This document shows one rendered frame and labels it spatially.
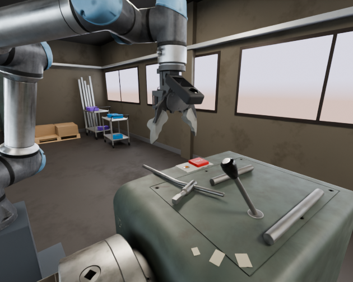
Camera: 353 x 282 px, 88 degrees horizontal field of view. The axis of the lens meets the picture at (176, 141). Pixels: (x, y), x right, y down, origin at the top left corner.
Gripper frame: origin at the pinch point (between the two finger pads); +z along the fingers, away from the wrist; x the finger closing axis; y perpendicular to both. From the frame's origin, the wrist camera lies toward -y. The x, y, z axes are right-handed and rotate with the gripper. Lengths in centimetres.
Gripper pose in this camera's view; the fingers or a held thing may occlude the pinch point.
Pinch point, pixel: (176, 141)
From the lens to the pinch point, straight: 52.2
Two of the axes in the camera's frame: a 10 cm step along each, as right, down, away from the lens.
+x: -8.2, 1.5, -5.6
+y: -5.8, -2.2, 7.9
